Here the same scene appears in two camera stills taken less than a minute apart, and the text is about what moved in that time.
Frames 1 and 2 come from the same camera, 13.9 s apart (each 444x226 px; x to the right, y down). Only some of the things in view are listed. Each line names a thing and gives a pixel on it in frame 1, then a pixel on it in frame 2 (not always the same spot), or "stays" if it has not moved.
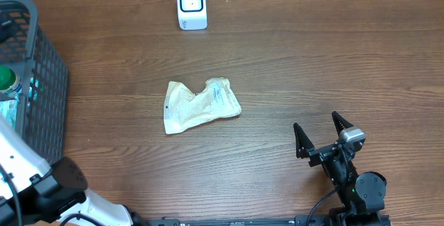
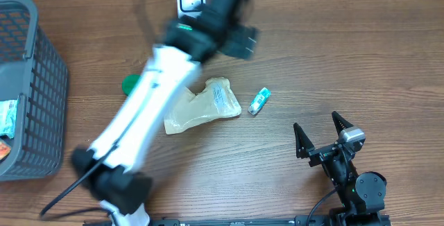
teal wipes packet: [9, 108] stays
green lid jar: [9, 80] -> [127, 82]
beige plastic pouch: [182, 109] stays
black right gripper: [304, 145] stays
